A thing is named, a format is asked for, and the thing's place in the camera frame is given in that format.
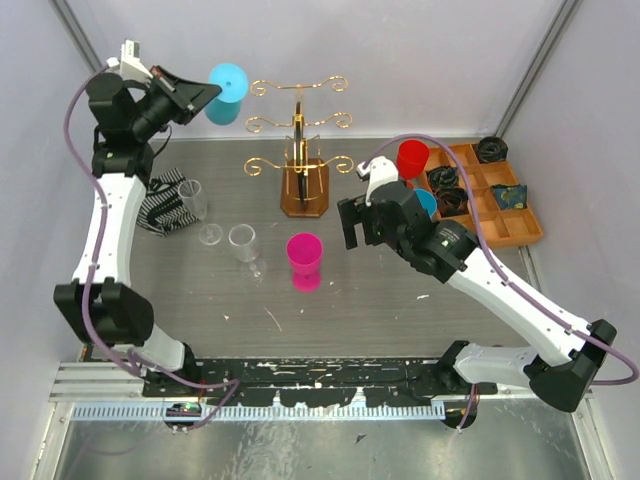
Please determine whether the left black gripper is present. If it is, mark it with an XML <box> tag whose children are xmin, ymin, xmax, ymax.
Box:
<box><xmin>132</xmin><ymin>65</ymin><xmax>223</xmax><ymax>140</ymax></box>

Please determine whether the light blue wine glass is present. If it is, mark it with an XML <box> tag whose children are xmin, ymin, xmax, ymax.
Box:
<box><xmin>205</xmin><ymin>63</ymin><xmax>249</xmax><ymax>126</ymax></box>

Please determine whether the pink wine glass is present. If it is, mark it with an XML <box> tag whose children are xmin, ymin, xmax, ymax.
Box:
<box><xmin>286</xmin><ymin>232</ymin><xmax>323</xmax><ymax>293</ymax></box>

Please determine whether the red wine glass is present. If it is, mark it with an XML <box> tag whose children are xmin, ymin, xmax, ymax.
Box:
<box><xmin>396</xmin><ymin>140</ymin><xmax>430</xmax><ymax>180</ymax></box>

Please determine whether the clear wine glass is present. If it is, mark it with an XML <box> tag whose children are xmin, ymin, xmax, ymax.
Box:
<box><xmin>177</xmin><ymin>179</ymin><xmax>208</xmax><ymax>221</ymax></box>
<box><xmin>198</xmin><ymin>224</ymin><xmax>267</xmax><ymax>281</ymax></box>

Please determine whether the clear wine glass front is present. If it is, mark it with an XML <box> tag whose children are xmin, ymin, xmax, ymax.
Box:
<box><xmin>198</xmin><ymin>224</ymin><xmax>267</xmax><ymax>281</ymax></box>

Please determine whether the striped black white cloth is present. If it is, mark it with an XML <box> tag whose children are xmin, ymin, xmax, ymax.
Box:
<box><xmin>136</xmin><ymin>168</ymin><xmax>197</xmax><ymax>237</ymax></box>

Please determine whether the wooden compartment tray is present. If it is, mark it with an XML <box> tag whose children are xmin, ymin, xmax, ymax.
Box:
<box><xmin>411</xmin><ymin>143</ymin><xmax>544</xmax><ymax>249</ymax></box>

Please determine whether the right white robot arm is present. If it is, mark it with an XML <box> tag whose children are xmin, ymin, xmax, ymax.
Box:
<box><xmin>337</xmin><ymin>181</ymin><xmax>617</xmax><ymax>413</ymax></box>

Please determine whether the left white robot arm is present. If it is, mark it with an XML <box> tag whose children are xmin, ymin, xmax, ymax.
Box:
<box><xmin>53</xmin><ymin>66</ymin><xmax>222</xmax><ymax>396</ymax></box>

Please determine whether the dark rolled tie left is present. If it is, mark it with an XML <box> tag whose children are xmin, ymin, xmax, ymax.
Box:
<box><xmin>427</xmin><ymin>166</ymin><xmax>459</xmax><ymax>191</ymax></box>

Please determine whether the dark rolled tie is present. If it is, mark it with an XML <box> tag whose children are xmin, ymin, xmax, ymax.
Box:
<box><xmin>427</xmin><ymin>166</ymin><xmax>459</xmax><ymax>191</ymax></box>
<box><xmin>435</xmin><ymin>187</ymin><xmax>469</xmax><ymax>218</ymax></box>

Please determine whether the dark rolled tie right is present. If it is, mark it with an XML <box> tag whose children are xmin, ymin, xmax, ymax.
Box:
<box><xmin>435</xmin><ymin>187</ymin><xmax>469</xmax><ymax>218</ymax></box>

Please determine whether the black rolled tie rear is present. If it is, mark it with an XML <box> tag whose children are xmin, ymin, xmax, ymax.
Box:
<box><xmin>474</xmin><ymin>136</ymin><xmax>508</xmax><ymax>164</ymax></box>

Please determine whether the blue patterned folded tie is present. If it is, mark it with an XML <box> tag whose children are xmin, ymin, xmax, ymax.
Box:
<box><xmin>490</xmin><ymin>184</ymin><xmax>528</xmax><ymax>210</ymax></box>

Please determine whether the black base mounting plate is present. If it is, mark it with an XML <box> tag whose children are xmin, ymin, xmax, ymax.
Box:
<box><xmin>142</xmin><ymin>355</ymin><xmax>499</xmax><ymax>409</ymax></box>

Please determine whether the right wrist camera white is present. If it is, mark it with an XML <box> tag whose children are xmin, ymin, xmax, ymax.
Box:
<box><xmin>356</xmin><ymin>155</ymin><xmax>399</xmax><ymax>206</ymax></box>

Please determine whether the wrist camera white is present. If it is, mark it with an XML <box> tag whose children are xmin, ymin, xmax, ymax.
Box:
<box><xmin>106</xmin><ymin>39</ymin><xmax>152</xmax><ymax>84</ymax></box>
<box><xmin>356</xmin><ymin>155</ymin><xmax>399</xmax><ymax>206</ymax></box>

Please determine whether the gold wire wine glass rack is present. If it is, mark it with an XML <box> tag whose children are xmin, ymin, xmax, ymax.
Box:
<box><xmin>243</xmin><ymin>75</ymin><xmax>355</xmax><ymax>219</ymax></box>

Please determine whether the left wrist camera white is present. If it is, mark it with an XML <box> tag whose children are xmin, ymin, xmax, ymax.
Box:
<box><xmin>106</xmin><ymin>39</ymin><xmax>152</xmax><ymax>84</ymax></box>

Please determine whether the white slotted cable duct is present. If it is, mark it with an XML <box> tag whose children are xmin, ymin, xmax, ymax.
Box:
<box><xmin>70</xmin><ymin>401</ymin><xmax>446</xmax><ymax>423</ymax></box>

